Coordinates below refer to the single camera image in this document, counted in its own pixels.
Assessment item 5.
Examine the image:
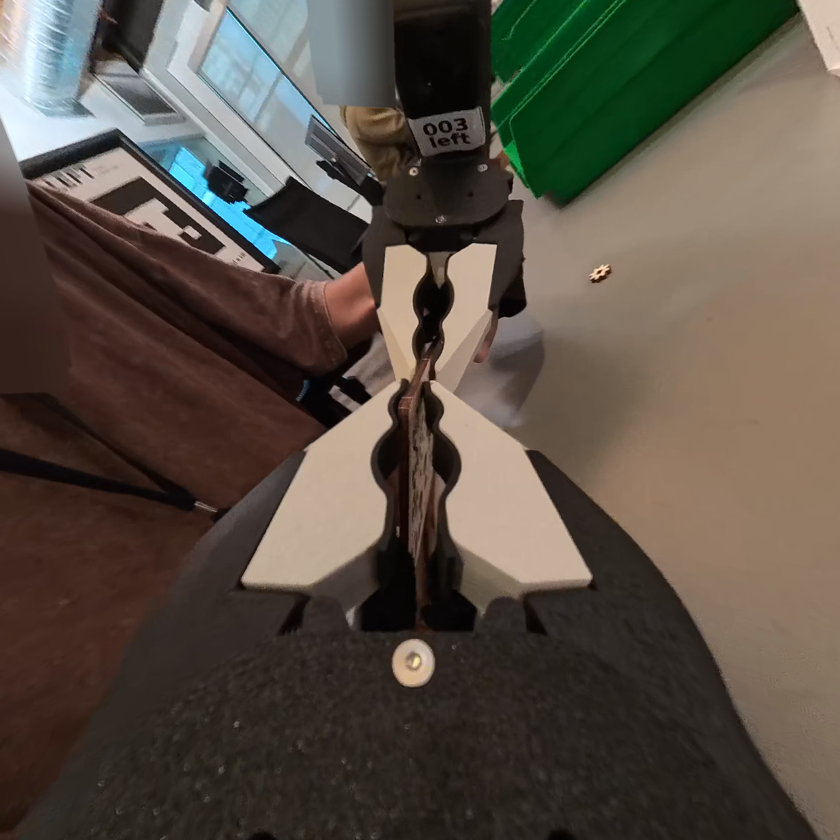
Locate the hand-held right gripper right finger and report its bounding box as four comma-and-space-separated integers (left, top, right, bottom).
425, 381, 593, 614

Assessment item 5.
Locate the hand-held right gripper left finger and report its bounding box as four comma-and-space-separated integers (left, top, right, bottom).
241, 379, 403, 614

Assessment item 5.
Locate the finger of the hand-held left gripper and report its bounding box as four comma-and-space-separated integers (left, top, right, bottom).
430, 244, 497, 389
376, 244, 435, 382

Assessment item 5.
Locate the laser-cut wooden model sheet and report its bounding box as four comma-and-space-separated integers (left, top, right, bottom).
394, 341, 442, 605

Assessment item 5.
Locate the person's left forearm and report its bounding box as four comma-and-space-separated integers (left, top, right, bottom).
26, 180, 349, 408

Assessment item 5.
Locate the person's left hand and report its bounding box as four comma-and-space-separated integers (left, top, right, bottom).
326, 262, 383, 350

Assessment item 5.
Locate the black metal floor stand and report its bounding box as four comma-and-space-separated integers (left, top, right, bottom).
325, 375, 374, 427

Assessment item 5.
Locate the black office chair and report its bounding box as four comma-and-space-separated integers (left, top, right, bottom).
252, 176, 370, 273

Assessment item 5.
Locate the green plastic bin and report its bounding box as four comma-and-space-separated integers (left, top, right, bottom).
491, 0, 798, 207

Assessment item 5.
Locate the black device on stand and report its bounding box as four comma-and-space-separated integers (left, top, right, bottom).
203, 163, 249, 201

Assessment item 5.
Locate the framed marker sign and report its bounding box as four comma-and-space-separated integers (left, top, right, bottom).
20, 130, 283, 274

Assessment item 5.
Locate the grey wall fixture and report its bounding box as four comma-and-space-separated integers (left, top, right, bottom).
307, 117, 368, 191

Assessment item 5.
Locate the silver ventilation duct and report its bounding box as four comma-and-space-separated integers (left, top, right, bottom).
20, 0, 101, 114

